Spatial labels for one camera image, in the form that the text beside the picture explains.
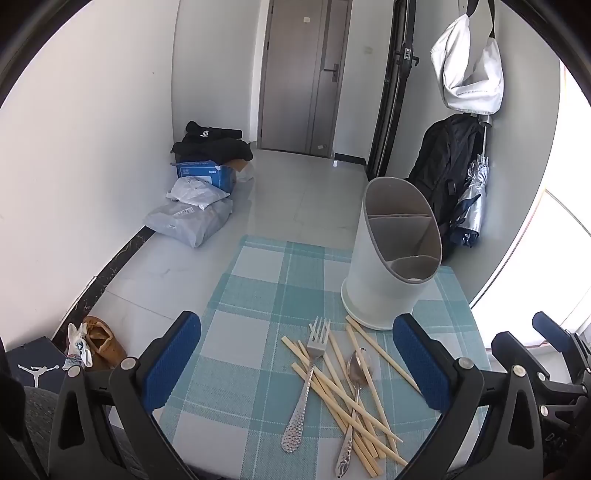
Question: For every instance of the blue cardboard box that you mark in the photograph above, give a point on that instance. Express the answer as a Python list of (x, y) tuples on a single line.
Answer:
[(217, 175)]

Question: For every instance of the black framed glass door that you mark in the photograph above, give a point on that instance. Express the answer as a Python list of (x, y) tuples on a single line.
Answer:
[(392, 92)]

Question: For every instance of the pile of wooden chopsticks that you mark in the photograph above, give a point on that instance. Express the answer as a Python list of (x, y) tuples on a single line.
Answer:
[(369, 422)]

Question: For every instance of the black backpack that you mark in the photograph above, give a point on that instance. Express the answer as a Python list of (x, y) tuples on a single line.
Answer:
[(443, 175)]

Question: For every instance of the brown shoe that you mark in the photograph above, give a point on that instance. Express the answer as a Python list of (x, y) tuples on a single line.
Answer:
[(106, 346)]

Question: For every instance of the grey door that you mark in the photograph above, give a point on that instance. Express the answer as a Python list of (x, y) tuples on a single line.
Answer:
[(295, 92)]

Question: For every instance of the bright window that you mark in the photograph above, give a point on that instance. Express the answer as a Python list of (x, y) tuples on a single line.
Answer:
[(554, 254)]

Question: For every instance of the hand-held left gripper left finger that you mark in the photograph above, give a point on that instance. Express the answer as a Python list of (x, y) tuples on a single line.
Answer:
[(171, 360)]

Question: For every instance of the brown cardboard piece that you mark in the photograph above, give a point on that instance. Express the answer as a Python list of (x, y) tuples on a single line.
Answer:
[(239, 165)]

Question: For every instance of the black clothes heap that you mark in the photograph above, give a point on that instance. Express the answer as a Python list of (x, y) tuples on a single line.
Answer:
[(207, 147)]

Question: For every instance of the white plastic parcel bag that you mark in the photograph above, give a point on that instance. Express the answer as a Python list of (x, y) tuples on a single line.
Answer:
[(196, 191)]

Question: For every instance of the translucent plastic bag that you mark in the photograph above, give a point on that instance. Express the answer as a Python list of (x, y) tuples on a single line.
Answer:
[(246, 174)]

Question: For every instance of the silver hammered spoon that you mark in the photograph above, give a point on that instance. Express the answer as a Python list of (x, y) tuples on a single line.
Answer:
[(356, 369)]

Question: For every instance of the person's grey trousers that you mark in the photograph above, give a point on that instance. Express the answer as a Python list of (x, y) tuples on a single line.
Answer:
[(39, 410)]

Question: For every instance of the white grey utensil holder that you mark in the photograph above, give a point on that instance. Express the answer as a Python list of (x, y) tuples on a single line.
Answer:
[(369, 277)]

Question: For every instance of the silver folded umbrella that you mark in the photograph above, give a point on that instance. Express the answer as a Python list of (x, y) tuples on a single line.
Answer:
[(473, 203)]

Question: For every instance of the white printed sock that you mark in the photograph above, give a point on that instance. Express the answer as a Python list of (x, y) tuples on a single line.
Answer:
[(76, 346)]

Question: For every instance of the grey plastic parcel bag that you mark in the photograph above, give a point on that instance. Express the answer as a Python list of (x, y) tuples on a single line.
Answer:
[(194, 221)]

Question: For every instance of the silver hammered fork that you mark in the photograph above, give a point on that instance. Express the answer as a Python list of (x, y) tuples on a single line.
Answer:
[(316, 348)]

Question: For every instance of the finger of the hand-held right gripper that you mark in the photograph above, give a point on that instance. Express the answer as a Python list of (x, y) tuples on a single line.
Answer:
[(505, 344), (549, 325)]

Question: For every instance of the white hanging bag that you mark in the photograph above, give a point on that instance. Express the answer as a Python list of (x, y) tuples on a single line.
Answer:
[(466, 69)]

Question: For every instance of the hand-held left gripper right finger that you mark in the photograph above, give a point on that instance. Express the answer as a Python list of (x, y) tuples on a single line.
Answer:
[(422, 364)]

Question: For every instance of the dark blue shoe box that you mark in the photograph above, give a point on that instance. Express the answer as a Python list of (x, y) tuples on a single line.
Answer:
[(32, 364)]

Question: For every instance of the teal plaid tablecloth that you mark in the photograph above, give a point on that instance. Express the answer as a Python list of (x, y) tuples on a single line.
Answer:
[(258, 332)]

